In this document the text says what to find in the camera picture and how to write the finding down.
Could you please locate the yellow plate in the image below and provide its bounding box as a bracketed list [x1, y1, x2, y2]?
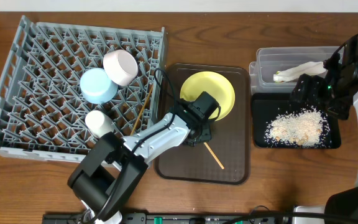
[180, 71, 235, 121]

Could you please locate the rice food waste pile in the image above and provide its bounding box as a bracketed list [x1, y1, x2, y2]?
[264, 108, 330, 148]

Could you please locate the wooden chopstick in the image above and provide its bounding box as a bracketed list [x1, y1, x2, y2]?
[203, 142, 225, 170]
[131, 85, 154, 136]

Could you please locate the white bowl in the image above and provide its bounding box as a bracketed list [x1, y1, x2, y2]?
[103, 50, 139, 86]

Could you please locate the white cup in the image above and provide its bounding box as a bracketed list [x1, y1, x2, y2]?
[85, 110, 114, 138]

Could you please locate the light blue bowl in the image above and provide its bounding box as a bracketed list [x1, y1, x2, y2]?
[80, 68, 118, 105]

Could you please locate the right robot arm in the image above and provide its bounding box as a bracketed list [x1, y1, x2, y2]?
[291, 34, 358, 222]

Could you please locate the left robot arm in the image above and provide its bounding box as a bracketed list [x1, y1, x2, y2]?
[68, 91, 221, 223]

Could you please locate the brown serving tray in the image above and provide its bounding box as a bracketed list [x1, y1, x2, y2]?
[154, 63, 252, 185]

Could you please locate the black tray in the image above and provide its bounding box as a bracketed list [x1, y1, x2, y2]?
[251, 93, 341, 149]

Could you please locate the clear plastic bin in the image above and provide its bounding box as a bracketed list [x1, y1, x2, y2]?
[249, 46, 337, 94]

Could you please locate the grey plastic dish rack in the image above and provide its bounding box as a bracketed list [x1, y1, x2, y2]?
[0, 17, 168, 162]

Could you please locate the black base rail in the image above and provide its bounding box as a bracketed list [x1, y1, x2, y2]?
[42, 213, 324, 224]

